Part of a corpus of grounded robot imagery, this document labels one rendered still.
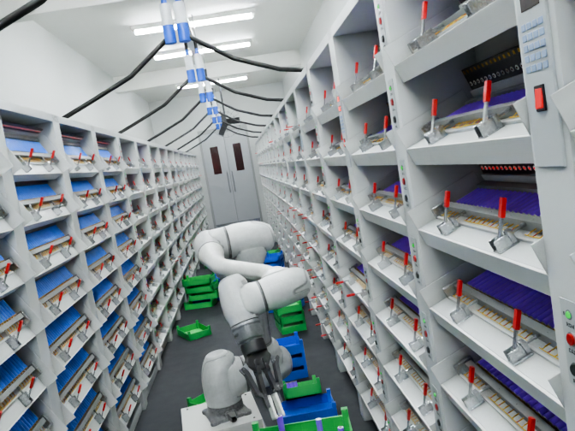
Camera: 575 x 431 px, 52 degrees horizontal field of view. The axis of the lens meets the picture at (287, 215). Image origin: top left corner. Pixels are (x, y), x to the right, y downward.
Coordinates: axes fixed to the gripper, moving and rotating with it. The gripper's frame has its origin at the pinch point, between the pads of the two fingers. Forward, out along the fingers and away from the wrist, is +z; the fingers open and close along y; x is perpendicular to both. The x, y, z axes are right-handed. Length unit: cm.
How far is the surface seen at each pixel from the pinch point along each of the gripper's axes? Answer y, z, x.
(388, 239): -63, -39, 2
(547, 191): 2, -13, 118
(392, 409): -56, 17, -28
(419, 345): -37.9, -0.5, 26.3
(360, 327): -78, -18, -60
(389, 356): -58, -1, -18
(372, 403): -79, 15, -77
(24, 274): 53, -72, -44
